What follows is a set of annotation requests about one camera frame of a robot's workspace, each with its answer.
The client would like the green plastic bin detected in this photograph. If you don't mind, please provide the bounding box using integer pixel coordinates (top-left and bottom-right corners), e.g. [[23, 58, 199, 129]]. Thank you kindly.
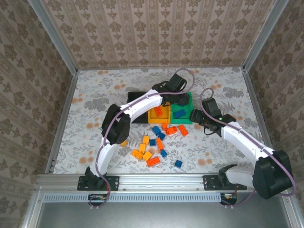
[[170, 92, 193, 125]]

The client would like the yellow plastic bin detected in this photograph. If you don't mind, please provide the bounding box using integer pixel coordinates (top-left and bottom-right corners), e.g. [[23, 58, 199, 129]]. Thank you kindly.
[[147, 102, 172, 124]]

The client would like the black plastic bin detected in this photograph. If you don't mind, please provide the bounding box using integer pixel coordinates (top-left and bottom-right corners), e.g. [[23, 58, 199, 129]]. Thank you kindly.
[[127, 91, 151, 124]]

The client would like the floral table cover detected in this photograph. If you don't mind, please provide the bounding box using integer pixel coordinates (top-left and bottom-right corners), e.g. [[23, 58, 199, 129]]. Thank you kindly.
[[53, 67, 274, 174]]

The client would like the grey metal panel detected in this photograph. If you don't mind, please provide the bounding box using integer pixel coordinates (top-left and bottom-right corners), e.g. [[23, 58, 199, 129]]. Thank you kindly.
[[35, 192, 293, 228]]

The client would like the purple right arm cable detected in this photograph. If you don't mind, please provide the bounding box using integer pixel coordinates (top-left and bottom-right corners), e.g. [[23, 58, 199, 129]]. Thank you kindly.
[[199, 87, 296, 209]]

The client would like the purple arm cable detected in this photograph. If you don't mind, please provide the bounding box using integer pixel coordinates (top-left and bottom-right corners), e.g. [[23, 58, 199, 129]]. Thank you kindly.
[[199, 87, 296, 209], [89, 68, 195, 211]]

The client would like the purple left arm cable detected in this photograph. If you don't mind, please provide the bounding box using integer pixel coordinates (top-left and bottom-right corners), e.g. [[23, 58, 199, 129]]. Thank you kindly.
[[89, 68, 195, 211]]

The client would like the aluminium side rail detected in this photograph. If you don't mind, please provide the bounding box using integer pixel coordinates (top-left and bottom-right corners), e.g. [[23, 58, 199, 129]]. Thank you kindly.
[[241, 70, 283, 173], [45, 71, 79, 174]]

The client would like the thin aluminium rail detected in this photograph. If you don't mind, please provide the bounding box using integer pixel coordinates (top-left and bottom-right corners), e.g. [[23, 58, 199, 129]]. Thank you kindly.
[[77, 66, 245, 71]]

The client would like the wide aluminium base rail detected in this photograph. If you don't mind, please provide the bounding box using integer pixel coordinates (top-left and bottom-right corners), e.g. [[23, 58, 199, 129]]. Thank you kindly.
[[35, 172, 294, 192]]

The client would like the aluminium upright post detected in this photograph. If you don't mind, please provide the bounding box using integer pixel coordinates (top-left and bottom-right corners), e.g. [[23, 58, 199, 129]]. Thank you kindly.
[[242, 0, 290, 72], [27, 0, 79, 74]]

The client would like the black cable connector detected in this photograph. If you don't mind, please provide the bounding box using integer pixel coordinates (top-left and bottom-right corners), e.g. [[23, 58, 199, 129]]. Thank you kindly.
[[89, 194, 107, 202], [220, 192, 238, 205]]

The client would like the white slotted cable duct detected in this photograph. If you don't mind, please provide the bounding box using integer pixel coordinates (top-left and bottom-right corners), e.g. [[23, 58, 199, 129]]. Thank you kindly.
[[44, 192, 224, 203]]

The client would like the aluminium lower frame bar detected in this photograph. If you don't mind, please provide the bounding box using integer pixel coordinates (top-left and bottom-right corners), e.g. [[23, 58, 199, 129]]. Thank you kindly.
[[22, 190, 45, 228], [281, 190, 301, 228]]

